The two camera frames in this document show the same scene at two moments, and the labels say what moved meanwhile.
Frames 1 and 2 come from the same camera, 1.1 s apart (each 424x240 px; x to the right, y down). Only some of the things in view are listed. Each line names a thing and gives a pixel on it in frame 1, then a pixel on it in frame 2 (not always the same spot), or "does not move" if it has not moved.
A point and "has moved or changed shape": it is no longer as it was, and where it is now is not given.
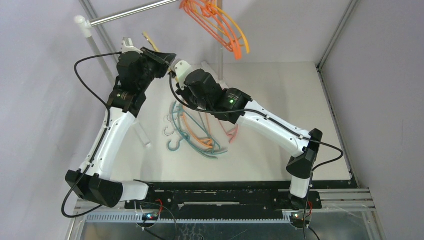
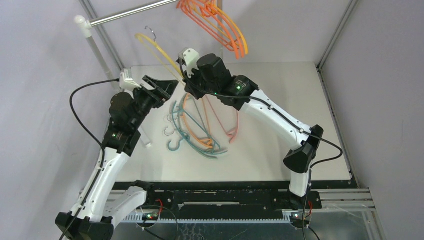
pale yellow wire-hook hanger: (155, 47) has moved or changed shape
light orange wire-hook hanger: (206, 142) does not move
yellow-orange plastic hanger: (227, 24) does not move
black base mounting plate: (227, 197) does not move
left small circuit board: (150, 216) does not move
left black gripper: (162, 60) -> (162, 92)
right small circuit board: (299, 216) does not move
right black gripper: (180, 85) -> (191, 86)
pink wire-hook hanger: (231, 133) does not move
